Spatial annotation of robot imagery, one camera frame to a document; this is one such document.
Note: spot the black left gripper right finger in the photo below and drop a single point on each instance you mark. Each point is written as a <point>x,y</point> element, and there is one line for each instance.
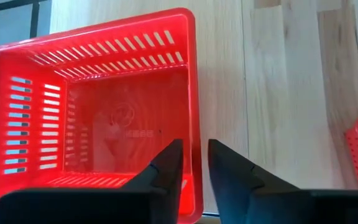
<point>275,205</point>

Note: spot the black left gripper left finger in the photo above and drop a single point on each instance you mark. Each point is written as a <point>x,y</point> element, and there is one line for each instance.
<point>89,205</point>

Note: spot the black metal frame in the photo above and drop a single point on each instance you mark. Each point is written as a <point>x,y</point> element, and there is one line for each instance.
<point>34,18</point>

